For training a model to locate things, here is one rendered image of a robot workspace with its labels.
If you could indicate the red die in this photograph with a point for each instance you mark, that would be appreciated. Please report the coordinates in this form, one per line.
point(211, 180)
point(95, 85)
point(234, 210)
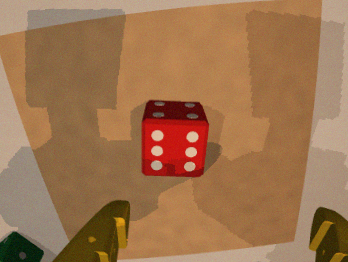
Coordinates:
point(174, 139)

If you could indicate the tan flat mat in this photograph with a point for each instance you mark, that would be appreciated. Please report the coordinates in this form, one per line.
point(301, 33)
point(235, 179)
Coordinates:
point(81, 89)

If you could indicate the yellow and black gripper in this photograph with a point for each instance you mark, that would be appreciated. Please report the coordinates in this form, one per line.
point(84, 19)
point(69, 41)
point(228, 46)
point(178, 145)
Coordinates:
point(107, 231)

